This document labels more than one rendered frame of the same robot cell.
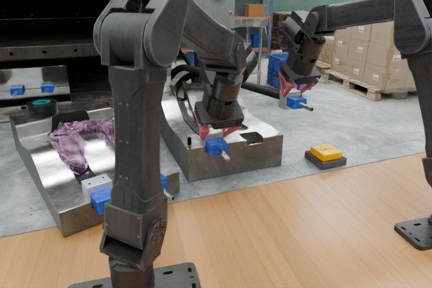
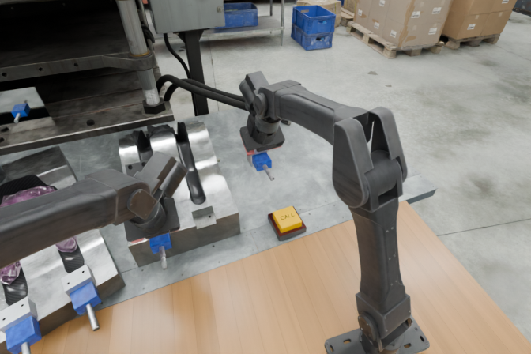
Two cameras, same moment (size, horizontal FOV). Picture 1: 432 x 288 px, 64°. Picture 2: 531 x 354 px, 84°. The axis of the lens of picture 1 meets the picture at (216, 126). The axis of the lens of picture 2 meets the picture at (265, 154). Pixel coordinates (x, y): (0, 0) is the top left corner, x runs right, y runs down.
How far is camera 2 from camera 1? 0.48 m
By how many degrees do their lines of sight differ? 19
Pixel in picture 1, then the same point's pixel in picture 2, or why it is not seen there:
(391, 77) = (408, 35)
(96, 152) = not seen: hidden behind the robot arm
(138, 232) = not seen: outside the picture
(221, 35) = (88, 212)
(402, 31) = (340, 177)
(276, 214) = (213, 321)
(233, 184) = (183, 269)
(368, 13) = (313, 125)
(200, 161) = (146, 250)
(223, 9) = (209, 5)
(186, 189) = (133, 280)
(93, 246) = not seen: outside the picture
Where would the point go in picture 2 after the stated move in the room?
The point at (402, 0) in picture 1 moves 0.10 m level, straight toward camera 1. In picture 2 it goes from (341, 144) to (319, 193)
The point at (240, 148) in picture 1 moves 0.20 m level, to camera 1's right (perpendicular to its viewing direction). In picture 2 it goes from (190, 232) to (273, 230)
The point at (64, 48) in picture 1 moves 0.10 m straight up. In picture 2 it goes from (27, 68) to (12, 40)
